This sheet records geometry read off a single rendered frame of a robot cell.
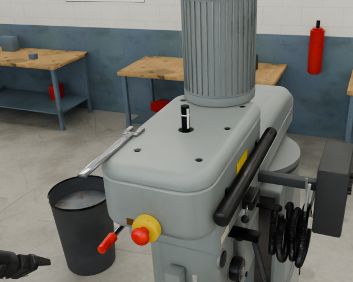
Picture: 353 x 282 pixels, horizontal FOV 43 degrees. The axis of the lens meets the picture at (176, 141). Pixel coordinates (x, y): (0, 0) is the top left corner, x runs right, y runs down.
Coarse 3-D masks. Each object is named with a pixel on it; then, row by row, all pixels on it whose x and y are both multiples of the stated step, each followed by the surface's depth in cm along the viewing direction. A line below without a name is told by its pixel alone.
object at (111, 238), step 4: (120, 228) 103; (116, 232) 102; (108, 236) 100; (112, 236) 100; (116, 236) 100; (104, 240) 99; (108, 240) 99; (112, 240) 99; (116, 240) 101; (100, 244) 98; (104, 244) 97; (108, 244) 98; (112, 244) 99; (100, 248) 97; (104, 248) 97; (108, 248) 98; (100, 252) 97; (104, 252) 97
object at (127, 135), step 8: (128, 128) 107; (144, 128) 107; (128, 136) 103; (136, 136) 104; (120, 144) 99; (104, 152) 96; (112, 152) 96; (96, 160) 93; (104, 160) 93; (88, 168) 90; (80, 176) 88
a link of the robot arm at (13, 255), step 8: (16, 256) 145; (24, 256) 148; (32, 256) 149; (8, 264) 140; (16, 264) 143; (24, 264) 146; (32, 264) 148; (8, 272) 141; (16, 272) 147; (24, 272) 149
